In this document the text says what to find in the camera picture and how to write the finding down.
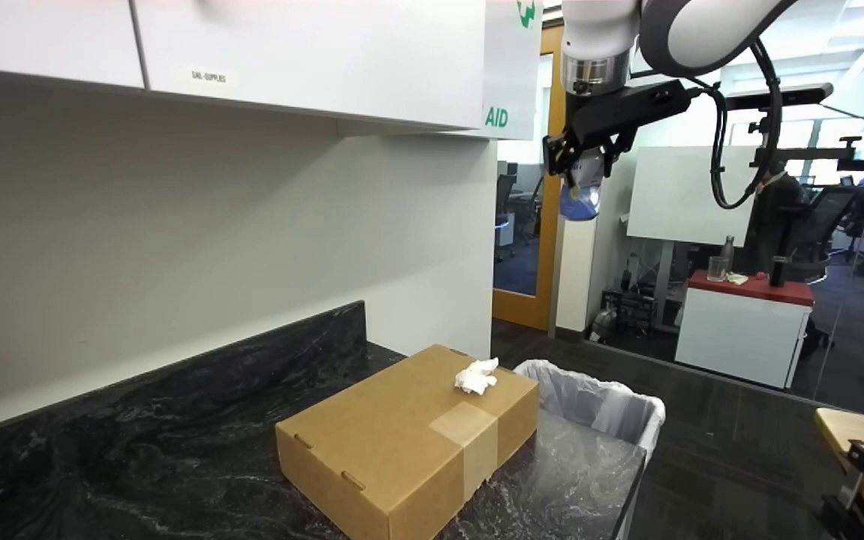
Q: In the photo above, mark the white paper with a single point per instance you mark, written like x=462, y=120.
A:
x=477, y=378

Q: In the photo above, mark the wooden board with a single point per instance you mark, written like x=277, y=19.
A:
x=854, y=424

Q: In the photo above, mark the white first aid cabinet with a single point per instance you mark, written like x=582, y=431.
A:
x=510, y=62

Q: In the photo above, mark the black office chair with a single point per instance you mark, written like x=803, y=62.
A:
x=831, y=215

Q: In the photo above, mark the brown cardboard box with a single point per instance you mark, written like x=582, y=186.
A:
x=422, y=468

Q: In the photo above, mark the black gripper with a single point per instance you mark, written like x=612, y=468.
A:
x=592, y=124

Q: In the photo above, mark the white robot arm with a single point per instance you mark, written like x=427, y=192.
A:
x=601, y=30

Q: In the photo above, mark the bin with white liner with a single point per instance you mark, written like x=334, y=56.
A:
x=592, y=399

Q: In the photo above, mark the white cabinet with red top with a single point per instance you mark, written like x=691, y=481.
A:
x=743, y=341

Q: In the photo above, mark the black camera tripod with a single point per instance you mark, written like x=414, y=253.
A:
x=771, y=270

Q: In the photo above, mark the white upper cabinet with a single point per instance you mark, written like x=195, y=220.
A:
x=300, y=50

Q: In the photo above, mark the clear bottle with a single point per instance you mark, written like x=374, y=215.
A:
x=726, y=263

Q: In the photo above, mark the wooden door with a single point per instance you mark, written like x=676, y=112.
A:
x=552, y=270

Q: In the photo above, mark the blue and silver can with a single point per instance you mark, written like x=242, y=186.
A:
x=581, y=206

